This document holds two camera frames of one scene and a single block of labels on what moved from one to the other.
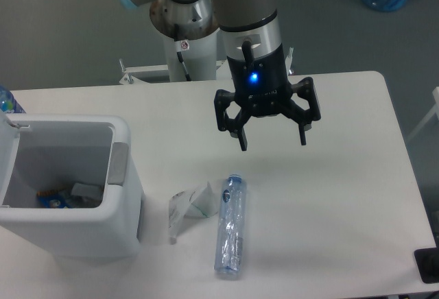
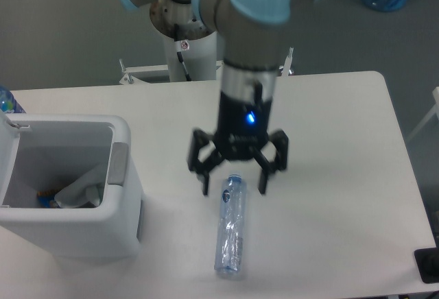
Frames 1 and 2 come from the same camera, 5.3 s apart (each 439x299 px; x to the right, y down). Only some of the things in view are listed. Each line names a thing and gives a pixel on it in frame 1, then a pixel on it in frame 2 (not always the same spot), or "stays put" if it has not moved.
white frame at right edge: x=434 y=111 stays put
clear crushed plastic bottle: x=230 y=246 stays put
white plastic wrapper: x=198 y=204 → x=90 y=187
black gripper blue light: x=262 y=86 → x=243 y=127
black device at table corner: x=427 y=260 stays put
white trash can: x=70 y=186 stays put
